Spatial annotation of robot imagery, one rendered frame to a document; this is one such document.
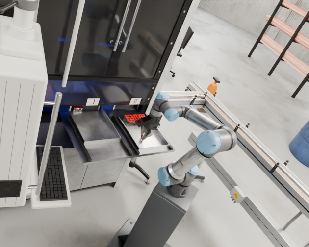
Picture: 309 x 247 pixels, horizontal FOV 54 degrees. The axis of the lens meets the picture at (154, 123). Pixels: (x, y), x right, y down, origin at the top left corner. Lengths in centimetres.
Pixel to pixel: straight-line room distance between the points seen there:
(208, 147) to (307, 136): 357
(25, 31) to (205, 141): 92
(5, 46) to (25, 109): 23
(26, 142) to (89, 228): 142
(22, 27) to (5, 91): 27
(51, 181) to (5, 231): 88
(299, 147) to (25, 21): 438
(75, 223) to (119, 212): 40
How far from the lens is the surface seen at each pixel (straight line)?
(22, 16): 129
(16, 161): 142
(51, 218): 263
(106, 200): 284
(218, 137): 151
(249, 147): 264
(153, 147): 207
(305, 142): 499
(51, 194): 170
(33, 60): 126
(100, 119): 217
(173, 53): 216
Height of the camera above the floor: 215
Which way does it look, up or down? 33 degrees down
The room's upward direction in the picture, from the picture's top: 24 degrees clockwise
